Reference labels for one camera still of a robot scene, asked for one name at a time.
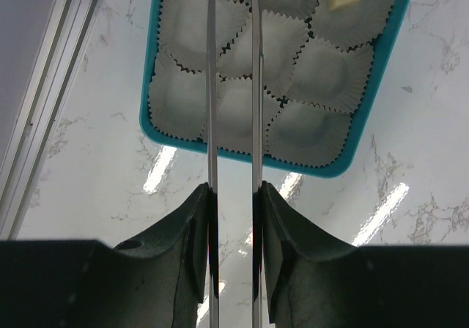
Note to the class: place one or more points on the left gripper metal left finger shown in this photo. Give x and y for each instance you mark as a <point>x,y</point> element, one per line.
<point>212,164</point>

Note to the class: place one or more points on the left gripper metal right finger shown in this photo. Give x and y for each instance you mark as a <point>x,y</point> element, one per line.
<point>257,154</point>

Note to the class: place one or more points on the teal chocolate box tray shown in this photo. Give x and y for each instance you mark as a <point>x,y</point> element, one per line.
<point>382,46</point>

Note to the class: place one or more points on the white paper cup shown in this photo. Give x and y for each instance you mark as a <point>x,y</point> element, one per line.
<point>329,77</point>
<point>182,29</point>
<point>234,113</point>
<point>308,136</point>
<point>282,38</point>
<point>177,99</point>

